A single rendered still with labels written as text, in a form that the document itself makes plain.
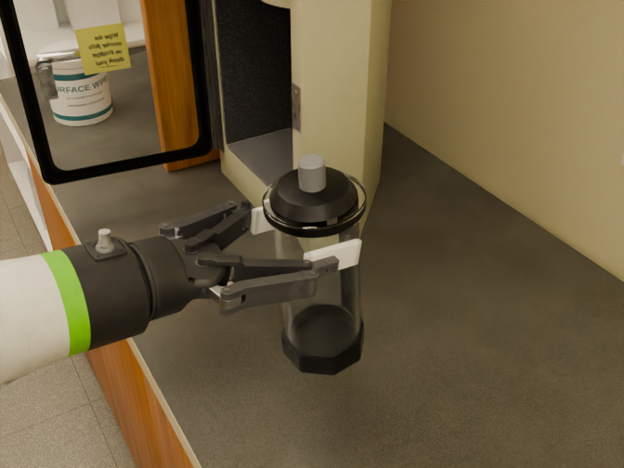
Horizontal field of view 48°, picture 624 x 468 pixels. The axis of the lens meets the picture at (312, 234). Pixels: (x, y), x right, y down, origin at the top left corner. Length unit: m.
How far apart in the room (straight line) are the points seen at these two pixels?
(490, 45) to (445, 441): 0.71
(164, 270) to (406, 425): 0.40
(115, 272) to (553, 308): 0.69
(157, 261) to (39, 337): 0.12
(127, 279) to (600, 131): 0.80
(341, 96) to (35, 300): 0.58
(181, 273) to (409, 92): 0.96
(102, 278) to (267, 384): 0.39
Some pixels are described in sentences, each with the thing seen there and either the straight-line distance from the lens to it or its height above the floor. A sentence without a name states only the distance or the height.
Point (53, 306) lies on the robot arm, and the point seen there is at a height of 1.26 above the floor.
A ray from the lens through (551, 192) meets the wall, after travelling 1.27.
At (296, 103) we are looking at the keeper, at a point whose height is 1.21.
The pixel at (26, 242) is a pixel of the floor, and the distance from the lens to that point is 2.97.
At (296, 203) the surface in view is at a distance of 0.69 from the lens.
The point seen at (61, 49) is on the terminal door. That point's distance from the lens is 1.20.
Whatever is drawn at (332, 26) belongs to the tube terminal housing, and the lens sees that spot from 0.97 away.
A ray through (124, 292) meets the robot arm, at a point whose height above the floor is 1.25.
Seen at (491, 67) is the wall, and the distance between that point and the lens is 1.31.
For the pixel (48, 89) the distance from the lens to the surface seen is 1.20.
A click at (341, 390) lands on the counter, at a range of 0.92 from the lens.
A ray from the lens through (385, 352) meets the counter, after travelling 0.97.
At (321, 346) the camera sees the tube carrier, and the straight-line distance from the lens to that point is 0.80.
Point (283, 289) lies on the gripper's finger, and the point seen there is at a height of 1.21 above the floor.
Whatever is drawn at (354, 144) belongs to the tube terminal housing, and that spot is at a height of 1.12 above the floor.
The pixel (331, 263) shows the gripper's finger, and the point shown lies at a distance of 0.69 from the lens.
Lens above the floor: 1.63
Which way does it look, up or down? 36 degrees down
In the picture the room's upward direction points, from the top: straight up
